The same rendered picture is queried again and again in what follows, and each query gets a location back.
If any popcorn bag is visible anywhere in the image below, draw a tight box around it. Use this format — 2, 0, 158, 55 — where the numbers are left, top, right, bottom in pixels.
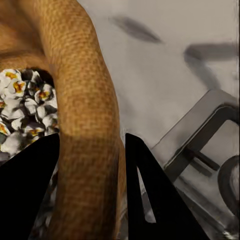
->
0, 0, 127, 240

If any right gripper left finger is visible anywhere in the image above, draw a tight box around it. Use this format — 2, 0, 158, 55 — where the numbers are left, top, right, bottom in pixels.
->
0, 132, 60, 240

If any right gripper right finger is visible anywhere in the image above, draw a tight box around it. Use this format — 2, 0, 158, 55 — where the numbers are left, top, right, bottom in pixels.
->
125, 133, 210, 240

